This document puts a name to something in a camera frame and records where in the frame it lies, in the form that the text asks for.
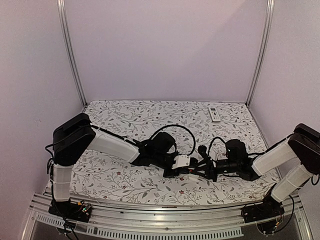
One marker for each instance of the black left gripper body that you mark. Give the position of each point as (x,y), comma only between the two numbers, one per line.
(159,160)

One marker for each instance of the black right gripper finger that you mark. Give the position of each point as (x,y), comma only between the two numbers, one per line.
(202,172)
(205,162)

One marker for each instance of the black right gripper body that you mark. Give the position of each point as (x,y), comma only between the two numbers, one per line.
(214,175)

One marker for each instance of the long white remote control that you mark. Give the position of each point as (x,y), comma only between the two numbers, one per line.
(193,177)

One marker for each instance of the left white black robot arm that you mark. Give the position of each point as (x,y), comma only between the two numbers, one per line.
(77,135)

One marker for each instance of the white air conditioner remote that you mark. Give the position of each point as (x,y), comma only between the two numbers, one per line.
(215,117)

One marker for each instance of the floral patterned table mat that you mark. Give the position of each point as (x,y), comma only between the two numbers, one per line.
(100,175)

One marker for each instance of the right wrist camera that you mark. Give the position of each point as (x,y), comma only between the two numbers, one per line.
(203,152)

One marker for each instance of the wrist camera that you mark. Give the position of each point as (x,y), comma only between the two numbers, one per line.
(203,152)
(181,161)

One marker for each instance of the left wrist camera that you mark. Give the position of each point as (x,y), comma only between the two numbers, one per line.
(181,161)

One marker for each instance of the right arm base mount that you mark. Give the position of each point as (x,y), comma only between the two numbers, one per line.
(268,208)

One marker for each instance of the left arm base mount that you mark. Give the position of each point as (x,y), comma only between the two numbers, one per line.
(79,211)

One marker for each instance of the right aluminium frame post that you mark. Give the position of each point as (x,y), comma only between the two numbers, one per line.
(270,4)

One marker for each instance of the aluminium frame post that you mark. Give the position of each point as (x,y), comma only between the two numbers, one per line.
(270,4)
(61,7)

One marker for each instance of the left aluminium frame post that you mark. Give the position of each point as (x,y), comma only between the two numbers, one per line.
(61,7)

